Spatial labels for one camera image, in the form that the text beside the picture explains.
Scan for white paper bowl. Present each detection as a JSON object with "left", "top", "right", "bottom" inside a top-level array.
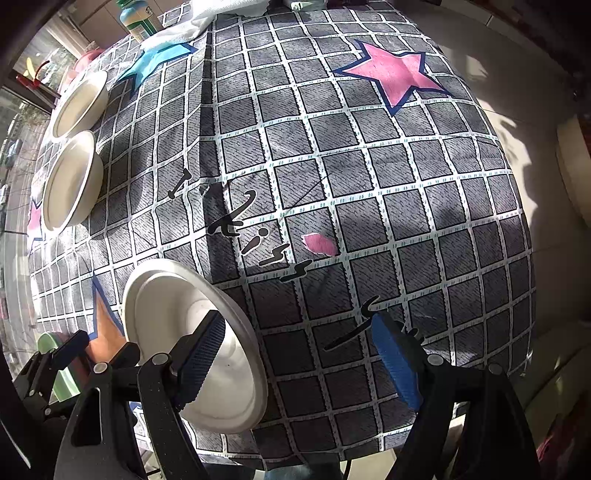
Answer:
[
  {"left": 42, "top": 130, "right": 105, "bottom": 232},
  {"left": 48, "top": 70, "right": 110, "bottom": 139},
  {"left": 122, "top": 258, "right": 269, "bottom": 433}
]

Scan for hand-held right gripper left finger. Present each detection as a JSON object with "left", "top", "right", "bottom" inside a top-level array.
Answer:
[{"left": 54, "top": 310, "right": 228, "bottom": 480}]

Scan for green square plate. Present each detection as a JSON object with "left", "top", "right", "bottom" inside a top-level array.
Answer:
[{"left": 36, "top": 332, "right": 90, "bottom": 402}]

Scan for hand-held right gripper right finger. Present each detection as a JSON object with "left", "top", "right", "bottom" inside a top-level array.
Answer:
[{"left": 370, "top": 313, "right": 543, "bottom": 480}]

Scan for white cloth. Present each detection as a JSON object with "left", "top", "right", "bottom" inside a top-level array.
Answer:
[{"left": 157, "top": 0, "right": 271, "bottom": 35}]

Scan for grey checked star tablecloth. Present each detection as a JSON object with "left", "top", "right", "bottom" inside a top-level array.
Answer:
[{"left": 28, "top": 0, "right": 536, "bottom": 472}]

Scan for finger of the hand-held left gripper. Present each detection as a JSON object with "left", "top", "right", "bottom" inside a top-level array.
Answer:
[
  {"left": 11, "top": 367, "right": 63, "bottom": 421},
  {"left": 28, "top": 330, "right": 90, "bottom": 370}
]

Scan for pink plastic basin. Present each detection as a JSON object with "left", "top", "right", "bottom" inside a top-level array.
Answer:
[{"left": 71, "top": 48, "right": 105, "bottom": 75}]

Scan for white round seat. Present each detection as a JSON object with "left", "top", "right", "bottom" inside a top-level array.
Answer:
[{"left": 556, "top": 115, "right": 591, "bottom": 222}]

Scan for green bottle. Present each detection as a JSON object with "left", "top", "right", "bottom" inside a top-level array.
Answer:
[{"left": 119, "top": 0, "right": 162, "bottom": 42}]

